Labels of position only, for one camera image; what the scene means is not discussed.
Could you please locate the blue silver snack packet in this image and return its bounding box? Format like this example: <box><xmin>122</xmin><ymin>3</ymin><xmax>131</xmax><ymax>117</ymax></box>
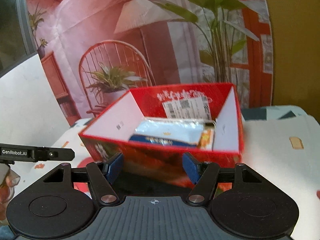
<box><xmin>129</xmin><ymin>117</ymin><xmax>216</xmax><ymax>150</ymax></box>

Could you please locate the printed living room backdrop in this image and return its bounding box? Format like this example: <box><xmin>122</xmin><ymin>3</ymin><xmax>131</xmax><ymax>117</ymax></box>
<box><xmin>27</xmin><ymin>0</ymin><xmax>273</xmax><ymax>124</ymax></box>

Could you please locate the red strawberry cardboard box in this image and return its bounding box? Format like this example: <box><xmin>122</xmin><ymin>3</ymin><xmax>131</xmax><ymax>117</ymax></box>
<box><xmin>79</xmin><ymin>83</ymin><xmax>244</xmax><ymax>187</ymax></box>

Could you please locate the dark window frame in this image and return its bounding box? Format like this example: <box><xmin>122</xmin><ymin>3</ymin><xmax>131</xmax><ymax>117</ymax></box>
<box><xmin>0</xmin><ymin>0</ymin><xmax>36</xmax><ymax>76</ymax></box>

